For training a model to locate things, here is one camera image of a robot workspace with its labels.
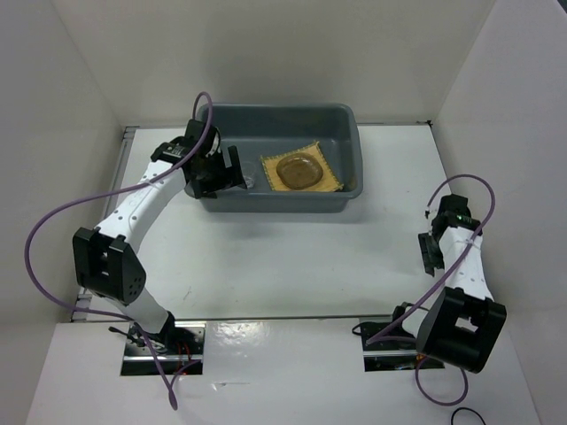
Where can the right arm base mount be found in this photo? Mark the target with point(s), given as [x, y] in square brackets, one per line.
[396, 354]

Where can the grey plastic bin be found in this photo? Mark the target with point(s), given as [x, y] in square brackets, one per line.
[267, 130]

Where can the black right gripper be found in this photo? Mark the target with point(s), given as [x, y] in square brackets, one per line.
[430, 260]

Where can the clear glass cup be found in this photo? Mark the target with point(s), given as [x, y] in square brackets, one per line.
[249, 171]

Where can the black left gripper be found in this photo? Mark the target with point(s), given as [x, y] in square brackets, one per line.
[228, 176]

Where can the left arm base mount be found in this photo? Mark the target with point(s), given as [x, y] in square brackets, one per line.
[186, 357]

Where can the clear glass plate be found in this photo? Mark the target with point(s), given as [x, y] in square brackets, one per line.
[305, 164]
[299, 172]

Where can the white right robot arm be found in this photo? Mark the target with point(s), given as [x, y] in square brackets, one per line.
[463, 324]

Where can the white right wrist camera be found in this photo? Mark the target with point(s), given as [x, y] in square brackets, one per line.
[429, 212]

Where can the yellow bamboo placemat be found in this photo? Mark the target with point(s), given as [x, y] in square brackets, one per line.
[302, 170]

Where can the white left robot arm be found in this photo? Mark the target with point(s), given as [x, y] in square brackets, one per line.
[105, 257]

